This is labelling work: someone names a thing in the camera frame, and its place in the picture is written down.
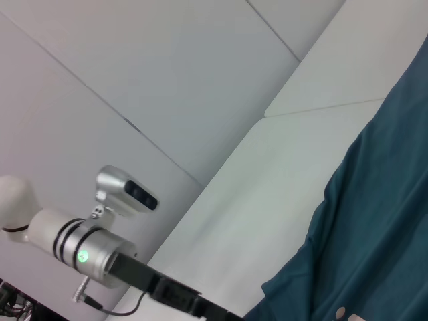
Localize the dark tangled cable bundle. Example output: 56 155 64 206
0 280 39 321

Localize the teal t-shirt with pink lettering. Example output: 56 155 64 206
243 43 428 321

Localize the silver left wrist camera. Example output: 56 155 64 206
90 164 159 231

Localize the silver connector plug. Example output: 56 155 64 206
71 276 92 304

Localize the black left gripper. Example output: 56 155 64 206
112 253 249 321

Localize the thin dark gripper cable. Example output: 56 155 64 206
83 289 150 316

